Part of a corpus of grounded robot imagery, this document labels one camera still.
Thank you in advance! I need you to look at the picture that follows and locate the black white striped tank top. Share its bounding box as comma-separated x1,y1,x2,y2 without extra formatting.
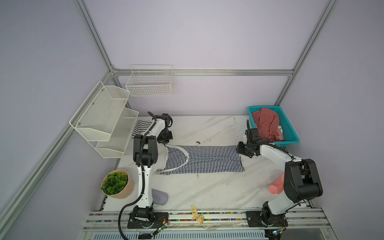
132,120,152,138

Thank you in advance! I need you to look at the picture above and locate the navy striped tank top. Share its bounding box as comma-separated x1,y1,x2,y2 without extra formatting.
156,146,244,176

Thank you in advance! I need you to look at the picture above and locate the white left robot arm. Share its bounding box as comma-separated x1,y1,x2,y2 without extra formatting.
133,112,173,211

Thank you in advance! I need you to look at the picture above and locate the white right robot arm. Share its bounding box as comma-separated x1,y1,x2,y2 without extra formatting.
237,128,323,219

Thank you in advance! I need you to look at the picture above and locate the red tank top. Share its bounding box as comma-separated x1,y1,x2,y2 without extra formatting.
251,108,280,142

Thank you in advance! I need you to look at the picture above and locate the red white striped garment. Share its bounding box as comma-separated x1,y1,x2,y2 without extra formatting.
275,125,284,142

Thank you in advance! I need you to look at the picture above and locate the teal plastic basket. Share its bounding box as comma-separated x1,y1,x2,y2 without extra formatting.
248,106,299,147

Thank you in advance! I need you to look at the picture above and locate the grey felt pouch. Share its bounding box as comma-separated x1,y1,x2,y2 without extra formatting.
152,189,169,206

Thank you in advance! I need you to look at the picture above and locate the white mesh two-tier shelf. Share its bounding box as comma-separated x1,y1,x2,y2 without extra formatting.
69,82,139,159

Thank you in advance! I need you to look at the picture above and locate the potted green plant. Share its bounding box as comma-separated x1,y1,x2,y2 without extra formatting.
101,170,134,199

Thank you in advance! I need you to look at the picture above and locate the yellow banana toy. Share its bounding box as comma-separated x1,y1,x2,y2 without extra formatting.
190,205,205,225

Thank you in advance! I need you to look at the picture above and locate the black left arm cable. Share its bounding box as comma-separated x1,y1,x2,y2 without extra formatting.
117,167,147,240

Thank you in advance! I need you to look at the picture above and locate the white wire wall basket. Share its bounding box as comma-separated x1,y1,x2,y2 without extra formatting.
126,65,174,97

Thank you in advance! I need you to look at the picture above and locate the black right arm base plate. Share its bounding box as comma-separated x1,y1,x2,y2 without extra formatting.
246,208,288,228

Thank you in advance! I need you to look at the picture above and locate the aluminium frame rail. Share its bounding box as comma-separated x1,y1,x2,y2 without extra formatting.
114,69,294,76

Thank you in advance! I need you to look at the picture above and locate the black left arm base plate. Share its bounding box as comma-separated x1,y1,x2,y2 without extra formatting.
127,208,169,229

